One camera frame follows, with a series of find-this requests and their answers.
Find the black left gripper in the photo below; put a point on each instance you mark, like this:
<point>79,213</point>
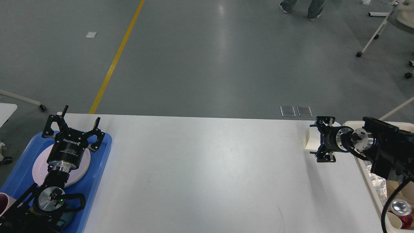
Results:
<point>69,150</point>

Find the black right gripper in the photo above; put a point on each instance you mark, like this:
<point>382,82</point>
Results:
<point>330,139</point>

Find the white paper cup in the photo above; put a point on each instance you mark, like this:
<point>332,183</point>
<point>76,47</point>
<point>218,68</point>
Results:
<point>394,221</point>
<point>311,140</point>

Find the pink plate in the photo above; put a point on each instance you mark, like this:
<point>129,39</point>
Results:
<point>40,167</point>

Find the aluminium foil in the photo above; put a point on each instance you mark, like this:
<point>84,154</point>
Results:
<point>378,182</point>

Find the brown paper bag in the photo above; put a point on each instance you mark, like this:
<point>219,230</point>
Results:
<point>407,193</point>

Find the crushed red soda can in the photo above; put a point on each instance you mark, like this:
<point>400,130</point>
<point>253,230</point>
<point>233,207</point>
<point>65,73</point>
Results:
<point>404,211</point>

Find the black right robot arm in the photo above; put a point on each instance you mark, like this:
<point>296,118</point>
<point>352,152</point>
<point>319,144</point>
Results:
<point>386,146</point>

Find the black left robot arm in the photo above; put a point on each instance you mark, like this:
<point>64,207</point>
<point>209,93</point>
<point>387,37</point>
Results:
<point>47,207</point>

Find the right floor outlet cover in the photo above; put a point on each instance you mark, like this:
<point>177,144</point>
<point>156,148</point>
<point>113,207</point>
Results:
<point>304,111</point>

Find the floor outlet cover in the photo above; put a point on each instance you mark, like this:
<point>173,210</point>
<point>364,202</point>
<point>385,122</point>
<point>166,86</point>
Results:
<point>287,111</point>
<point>304,111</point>

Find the white stand leg left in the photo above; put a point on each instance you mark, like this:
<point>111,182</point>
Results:
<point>41,107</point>

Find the white stand leg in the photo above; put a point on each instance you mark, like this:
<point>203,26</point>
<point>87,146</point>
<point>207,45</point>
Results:
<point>397,109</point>
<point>41,107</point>

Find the left floor outlet cover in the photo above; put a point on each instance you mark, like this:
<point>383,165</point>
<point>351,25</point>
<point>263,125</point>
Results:
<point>287,111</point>

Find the blue plastic tray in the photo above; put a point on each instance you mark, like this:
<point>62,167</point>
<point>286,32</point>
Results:
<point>20,178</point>

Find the white side table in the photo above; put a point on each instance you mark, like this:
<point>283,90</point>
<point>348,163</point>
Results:
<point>6,110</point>

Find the beige plastic bin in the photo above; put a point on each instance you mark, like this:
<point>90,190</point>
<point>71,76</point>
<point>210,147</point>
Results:
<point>358,124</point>

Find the pink ribbed cup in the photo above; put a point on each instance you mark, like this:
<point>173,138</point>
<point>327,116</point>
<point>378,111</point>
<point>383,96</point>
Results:
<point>6,202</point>

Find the white stand leg right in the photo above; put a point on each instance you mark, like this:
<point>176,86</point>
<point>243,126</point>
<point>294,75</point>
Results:
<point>397,109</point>

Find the person in jeans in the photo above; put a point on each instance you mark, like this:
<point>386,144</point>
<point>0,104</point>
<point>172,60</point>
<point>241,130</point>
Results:
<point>313,10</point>

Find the white rolling stand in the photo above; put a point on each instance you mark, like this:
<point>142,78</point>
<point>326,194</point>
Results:
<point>400,16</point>

